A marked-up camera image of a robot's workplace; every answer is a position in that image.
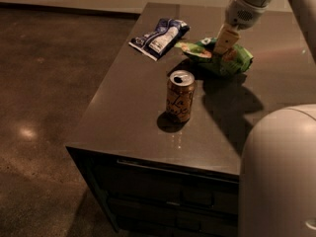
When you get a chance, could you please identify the dark cabinet with drawers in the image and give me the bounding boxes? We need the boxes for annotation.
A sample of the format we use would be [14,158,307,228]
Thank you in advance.
[67,146,239,237]

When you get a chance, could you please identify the green rice chip bag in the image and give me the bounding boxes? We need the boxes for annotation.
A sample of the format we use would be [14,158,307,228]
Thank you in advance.
[176,38,253,77]

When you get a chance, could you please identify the orange LaCroix soda can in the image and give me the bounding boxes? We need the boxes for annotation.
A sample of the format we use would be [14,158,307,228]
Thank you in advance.
[166,70,196,123]

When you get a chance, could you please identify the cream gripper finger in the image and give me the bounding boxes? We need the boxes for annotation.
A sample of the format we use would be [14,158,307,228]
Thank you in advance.
[213,23,240,55]

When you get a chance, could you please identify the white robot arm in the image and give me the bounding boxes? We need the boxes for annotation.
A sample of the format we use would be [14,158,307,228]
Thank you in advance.
[215,0,316,237]

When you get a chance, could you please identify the blue chip bag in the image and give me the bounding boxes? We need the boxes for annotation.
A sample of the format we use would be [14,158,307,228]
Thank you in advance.
[128,18,190,61]

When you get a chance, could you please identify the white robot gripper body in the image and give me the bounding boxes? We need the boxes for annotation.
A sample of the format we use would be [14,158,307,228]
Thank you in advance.
[225,0,267,30]

